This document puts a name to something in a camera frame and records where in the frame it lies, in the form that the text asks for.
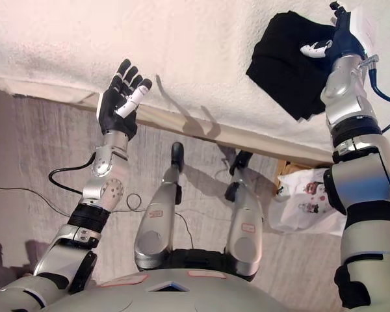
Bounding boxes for thin black floor cable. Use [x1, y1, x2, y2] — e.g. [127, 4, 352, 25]
[0, 183, 196, 251]

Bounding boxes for white terry blanket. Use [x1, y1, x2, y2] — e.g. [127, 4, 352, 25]
[0, 0, 390, 153]

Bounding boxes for brown woven basket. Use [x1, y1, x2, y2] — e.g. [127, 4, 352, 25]
[274, 159, 316, 198]

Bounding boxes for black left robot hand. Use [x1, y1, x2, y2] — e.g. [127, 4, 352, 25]
[96, 58, 153, 141]

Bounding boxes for silver left robot leg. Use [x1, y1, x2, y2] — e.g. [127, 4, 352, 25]
[133, 142, 186, 271]

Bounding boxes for silver right robot leg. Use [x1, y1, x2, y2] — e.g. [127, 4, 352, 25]
[224, 151, 264, 282]

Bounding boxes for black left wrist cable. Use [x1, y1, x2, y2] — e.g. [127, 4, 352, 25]
[48, 151, 98, 196]

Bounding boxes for tan upholstered bed frame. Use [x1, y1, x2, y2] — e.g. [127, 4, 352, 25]
[74, 94, 334, 166]

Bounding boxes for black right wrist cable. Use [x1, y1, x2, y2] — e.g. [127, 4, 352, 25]
[359, 55, 390, 134]

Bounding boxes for grey robot torso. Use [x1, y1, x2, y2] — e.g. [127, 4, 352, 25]
[45, 248, 296, 312]

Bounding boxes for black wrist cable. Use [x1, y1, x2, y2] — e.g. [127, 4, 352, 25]
[359, 55, 390, 134]
[48, 151, 98, 196]

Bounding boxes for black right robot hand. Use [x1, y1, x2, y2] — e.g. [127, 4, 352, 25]
[300, 1, 368, 62]

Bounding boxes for white printed cloth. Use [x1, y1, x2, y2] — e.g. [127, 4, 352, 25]
[268, 167, 348, 237]

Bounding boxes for black clothes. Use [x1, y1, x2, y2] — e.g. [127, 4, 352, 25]
[246, 10, 337, 123]

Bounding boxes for silver robot leg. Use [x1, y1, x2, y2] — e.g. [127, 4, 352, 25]
[224, 151, 264, 282]
[133, 142, 186, 271]

